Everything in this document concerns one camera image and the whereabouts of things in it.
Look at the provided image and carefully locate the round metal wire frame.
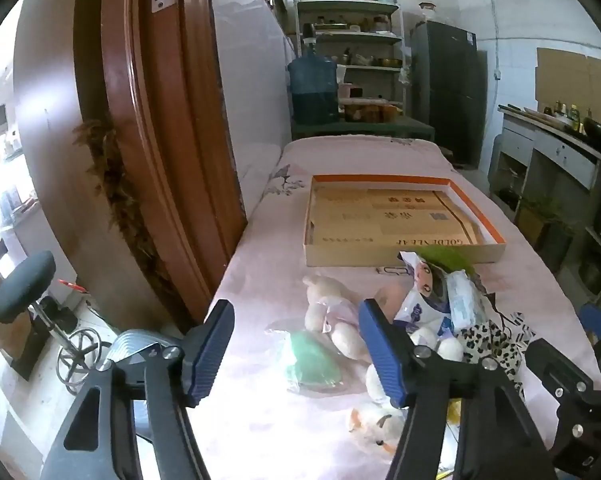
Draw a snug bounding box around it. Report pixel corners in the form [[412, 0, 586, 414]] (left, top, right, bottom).
[[55, 327, 116, 397]]

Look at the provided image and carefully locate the cream plush bear pink dress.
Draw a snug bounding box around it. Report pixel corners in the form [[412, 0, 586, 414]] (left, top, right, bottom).
[[303, 274, 377, 362]]

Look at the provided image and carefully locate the cardboard sheet on wall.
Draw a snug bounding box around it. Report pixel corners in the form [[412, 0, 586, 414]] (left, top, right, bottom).
[[535, 47, 601, 112]]

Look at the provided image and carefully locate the shallow cardboard box orange rim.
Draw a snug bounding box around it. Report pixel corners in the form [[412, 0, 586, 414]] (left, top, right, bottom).
[[304, 175, 507, 267]]

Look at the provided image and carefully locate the low green table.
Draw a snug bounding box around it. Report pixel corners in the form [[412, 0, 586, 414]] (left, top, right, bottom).
[[291, 115, 435, 142]]

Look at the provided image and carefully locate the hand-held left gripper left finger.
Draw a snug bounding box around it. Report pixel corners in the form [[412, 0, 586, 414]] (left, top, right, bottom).
[[40, 300, 236, 480]]

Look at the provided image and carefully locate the dark refrigerator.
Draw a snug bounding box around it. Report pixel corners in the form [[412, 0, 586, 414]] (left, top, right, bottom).
[[411, 20, 492, 167]]

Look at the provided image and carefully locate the black padded stool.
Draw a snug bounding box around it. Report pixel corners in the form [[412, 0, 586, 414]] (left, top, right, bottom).
[[0, 250, 79, 382]]

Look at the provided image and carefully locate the white plush toy purple hair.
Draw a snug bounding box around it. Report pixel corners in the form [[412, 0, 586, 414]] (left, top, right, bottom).
[[349, 326, 464, 457]]

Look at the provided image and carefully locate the green metal shelf rack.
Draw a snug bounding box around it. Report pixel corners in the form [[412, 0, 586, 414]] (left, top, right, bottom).
[[294, 0, 407, 123]]

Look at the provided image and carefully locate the green sponge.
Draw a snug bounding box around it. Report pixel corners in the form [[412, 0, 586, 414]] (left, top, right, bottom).
[[266, 329, 347, 397]]

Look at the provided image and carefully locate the dried brown plant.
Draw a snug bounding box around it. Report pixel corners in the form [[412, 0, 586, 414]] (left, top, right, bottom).
[[72, 119, 182, 303]]

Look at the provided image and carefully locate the leopard print cloth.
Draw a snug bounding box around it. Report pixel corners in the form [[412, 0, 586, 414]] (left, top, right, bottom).
[[453, 316, 527, 402]]

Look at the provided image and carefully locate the blue water jug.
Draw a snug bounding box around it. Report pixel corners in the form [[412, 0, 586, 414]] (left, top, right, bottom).
[[287, 36, 340, 124]]

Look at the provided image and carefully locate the grey kitchen counter cabinet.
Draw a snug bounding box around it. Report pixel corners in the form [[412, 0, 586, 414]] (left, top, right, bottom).
[[489, 104, 601, 311]]

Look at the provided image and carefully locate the brown wooden door frame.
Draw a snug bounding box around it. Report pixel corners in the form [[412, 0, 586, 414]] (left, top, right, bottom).
[[73, 0, 249, 333]]

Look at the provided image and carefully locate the group of condiment bottles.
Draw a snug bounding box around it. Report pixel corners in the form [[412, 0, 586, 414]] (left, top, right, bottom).
[[542, 101, 582, 132]]

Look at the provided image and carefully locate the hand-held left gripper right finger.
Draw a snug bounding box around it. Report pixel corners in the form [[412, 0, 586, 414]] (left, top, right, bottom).
[[357, 299, 553, 480]]

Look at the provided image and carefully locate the leaf print tissue pack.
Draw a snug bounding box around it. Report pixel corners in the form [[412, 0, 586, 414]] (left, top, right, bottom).
[[444, 269, 487, 332]]

